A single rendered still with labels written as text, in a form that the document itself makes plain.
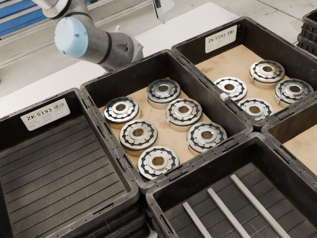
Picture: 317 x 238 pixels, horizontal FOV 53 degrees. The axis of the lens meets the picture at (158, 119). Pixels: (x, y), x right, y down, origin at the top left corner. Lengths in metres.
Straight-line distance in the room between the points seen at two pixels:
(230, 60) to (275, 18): 1.92
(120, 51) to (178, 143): 0.41
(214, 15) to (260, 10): 1.52
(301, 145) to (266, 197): 0.18
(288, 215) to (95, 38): 0.74
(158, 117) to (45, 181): 0.35
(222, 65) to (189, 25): 0.50
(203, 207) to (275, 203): 0.16
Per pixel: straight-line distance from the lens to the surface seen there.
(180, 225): 0.73
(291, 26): 2.90
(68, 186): 0.84
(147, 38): 1.47
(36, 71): 2.72
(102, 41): 1.06
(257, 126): 0.76
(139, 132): 0.86
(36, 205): 0.84
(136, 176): 0.68
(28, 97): 1.33
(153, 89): 0.95
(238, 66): 1.08
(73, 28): 1.02
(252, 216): 0.75
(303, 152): 0.87
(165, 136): 0.86
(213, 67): 1.07
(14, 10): 2.60
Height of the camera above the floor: 1.50
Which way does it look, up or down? 47 degrees down
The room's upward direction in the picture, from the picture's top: 8 degrees counter-clockwise
